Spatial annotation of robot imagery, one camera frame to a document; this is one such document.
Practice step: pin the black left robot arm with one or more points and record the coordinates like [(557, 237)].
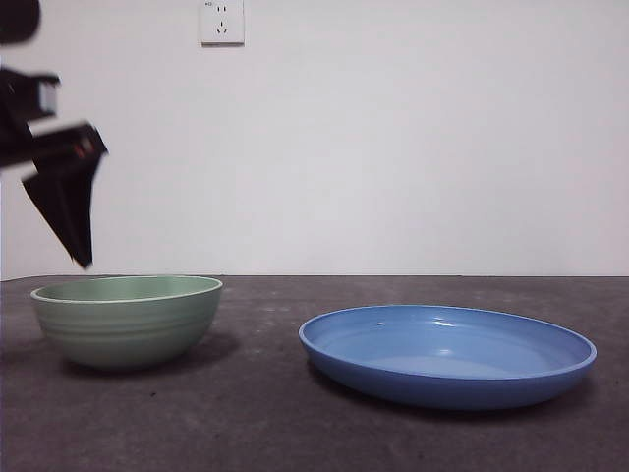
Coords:
[(17, 19)]

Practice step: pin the blue round plate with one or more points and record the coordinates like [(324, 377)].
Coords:
[(442, 378)]

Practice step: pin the white wall socket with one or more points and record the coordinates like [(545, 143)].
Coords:
[(222, 24)]

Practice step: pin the green ribbed bowl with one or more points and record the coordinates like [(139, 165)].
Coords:
[(123, 329)]

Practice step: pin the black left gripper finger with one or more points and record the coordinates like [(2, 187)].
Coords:
[(83, 206), (51, 201)]

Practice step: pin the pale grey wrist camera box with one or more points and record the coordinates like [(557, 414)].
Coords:
[(48, 96)]

